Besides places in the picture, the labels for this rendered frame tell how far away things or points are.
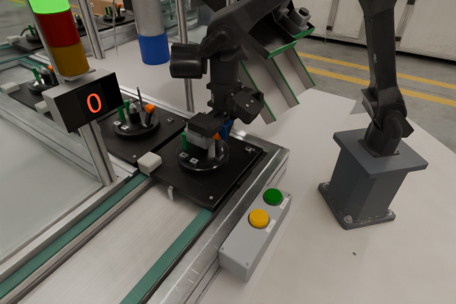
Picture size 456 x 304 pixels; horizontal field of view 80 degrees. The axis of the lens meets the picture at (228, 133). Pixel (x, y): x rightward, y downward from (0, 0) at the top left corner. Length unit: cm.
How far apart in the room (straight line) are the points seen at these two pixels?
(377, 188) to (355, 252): 16
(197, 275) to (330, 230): 36
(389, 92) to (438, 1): 396
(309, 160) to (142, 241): 55
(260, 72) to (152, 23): 79
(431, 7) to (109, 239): 438
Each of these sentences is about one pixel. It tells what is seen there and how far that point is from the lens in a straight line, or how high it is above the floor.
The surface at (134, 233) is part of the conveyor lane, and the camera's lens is 68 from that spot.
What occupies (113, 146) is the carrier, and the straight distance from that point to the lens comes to 83.
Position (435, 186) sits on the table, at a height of 86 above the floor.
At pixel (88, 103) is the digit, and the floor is 121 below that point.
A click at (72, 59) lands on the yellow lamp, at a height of 129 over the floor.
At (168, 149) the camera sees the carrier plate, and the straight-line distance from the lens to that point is 77.
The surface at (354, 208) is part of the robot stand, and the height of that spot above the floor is 92.
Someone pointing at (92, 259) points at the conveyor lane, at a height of 92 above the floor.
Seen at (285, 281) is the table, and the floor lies 86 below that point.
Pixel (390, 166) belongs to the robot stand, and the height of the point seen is 106.
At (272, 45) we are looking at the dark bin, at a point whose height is 120.
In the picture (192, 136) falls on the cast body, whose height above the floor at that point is 105.
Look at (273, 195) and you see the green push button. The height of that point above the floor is 97.
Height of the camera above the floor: 146
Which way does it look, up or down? 37 degrees down
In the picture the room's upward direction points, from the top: straight up
